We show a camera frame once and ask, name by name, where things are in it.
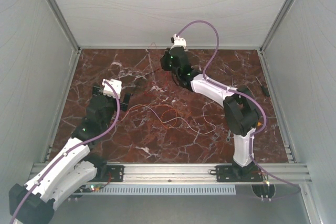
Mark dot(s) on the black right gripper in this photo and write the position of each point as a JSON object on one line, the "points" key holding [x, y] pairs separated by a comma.
{"points": [[164, 60]]}

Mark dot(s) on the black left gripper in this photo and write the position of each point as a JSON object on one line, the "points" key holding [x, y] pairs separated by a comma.
{"points": [[123, 105]]}

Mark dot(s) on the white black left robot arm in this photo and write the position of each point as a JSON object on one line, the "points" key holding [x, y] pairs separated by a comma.
{"points": [[37, 200]]}

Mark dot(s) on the black precision screwdriver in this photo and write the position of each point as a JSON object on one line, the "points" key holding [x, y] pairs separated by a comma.
{"points": [[264, 88]]}

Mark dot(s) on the silver combination wrench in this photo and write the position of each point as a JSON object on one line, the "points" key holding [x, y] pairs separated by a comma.
{"points": [[228, 136]]}

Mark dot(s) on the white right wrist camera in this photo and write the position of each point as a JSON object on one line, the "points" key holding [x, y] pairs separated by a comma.
{"points": [[178, 41]]}

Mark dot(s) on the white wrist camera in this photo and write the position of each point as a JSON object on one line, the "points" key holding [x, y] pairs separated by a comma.
{"points": [[178, 41], [112, 88]]}

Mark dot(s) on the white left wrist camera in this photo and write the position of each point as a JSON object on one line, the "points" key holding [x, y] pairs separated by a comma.
{"points": [[112, 88]]}

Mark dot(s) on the aluminium front rail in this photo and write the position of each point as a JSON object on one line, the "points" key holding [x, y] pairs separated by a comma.
{"points": [[175, 173]]}

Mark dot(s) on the grey slotted cable duct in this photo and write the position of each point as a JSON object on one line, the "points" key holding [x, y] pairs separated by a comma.
{"points": [[166, 190]]}

